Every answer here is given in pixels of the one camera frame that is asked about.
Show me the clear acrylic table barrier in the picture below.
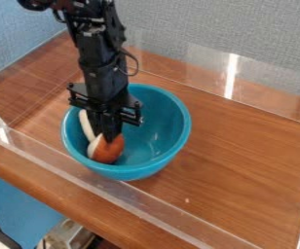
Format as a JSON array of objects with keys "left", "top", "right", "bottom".
[{"left": 0, "top": 35, "right": 300, "bottom": 249}]

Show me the brown and white toy mushroom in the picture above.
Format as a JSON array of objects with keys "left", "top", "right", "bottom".
[{"left": 78, "top": 109, "right": 125, "bottom": 164}]

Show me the white power strip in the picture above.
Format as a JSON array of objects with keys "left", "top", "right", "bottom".
[{"left": 35, "top": 219, "right": 95, "bottom": 249}]

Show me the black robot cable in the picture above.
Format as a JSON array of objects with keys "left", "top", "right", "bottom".
[{"left": 117, "top": 48, "right": 139, "bottom": 78}]

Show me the blue plastic bowl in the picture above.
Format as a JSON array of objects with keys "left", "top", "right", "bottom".
[{"left": 61, "top": 84, "right": 191, "bottom": 181}]

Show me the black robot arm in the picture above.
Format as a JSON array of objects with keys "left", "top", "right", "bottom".
[{"left": 18, "top": 0, "right": 142, "bottom": 142}]

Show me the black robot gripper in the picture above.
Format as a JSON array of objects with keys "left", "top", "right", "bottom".
[{"left": 69, "top": 61, "right": 142, "bottom": 143}]

